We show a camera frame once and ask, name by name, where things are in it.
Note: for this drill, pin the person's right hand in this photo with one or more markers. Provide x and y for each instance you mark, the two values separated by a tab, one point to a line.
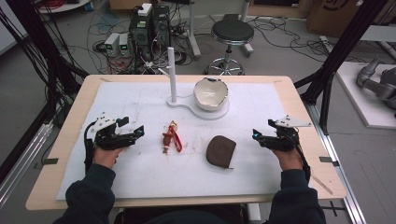
289	160

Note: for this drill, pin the person's left hand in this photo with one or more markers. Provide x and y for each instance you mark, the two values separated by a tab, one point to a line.
106	158

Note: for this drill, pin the black round stool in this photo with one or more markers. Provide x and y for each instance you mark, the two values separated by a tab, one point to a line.
232	31

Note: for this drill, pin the grey power supply unit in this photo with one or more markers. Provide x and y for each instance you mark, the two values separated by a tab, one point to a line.
111	44
124	45

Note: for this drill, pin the black computer tower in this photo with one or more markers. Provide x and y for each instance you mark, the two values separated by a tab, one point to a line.
161	29
140	37

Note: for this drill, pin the black frame post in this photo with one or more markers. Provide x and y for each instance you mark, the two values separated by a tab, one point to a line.
342	49
37	34

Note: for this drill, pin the black tape piece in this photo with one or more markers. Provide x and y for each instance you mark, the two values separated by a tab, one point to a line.
49	161
328	160

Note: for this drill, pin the wooden table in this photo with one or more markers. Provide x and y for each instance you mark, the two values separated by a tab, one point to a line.
317	174

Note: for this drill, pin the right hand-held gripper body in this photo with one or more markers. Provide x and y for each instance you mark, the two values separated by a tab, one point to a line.
285	141

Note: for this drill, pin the large cardboard box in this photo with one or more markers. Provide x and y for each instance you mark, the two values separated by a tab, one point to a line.
333	15

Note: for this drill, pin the brown zip pouch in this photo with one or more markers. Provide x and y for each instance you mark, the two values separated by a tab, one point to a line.
220	151

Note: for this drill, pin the person's dark torso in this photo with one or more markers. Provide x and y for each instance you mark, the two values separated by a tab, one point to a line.
180	216

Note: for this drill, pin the white floor platform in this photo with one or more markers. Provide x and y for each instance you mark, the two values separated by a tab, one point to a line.
358	99

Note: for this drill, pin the grey desk leg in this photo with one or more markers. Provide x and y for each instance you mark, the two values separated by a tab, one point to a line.
246	31
193	34

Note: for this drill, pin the white ceramic bowl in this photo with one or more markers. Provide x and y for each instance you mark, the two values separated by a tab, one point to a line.
210	93

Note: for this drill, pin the white round table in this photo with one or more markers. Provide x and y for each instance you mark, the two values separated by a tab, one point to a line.
62	6

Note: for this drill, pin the flat cardboard box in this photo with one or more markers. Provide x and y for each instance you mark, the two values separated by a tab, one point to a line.
280	7

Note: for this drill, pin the aluminium rail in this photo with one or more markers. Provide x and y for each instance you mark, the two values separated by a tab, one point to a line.
21	168
339	165

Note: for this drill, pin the white table leg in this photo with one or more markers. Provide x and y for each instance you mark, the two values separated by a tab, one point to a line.
253	214

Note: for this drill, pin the white hanger stand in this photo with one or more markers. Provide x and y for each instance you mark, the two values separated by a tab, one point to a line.
172	74

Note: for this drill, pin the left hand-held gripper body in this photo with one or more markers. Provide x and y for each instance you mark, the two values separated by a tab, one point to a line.
107	138

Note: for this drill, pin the white table mat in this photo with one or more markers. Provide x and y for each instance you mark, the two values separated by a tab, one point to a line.
149	174

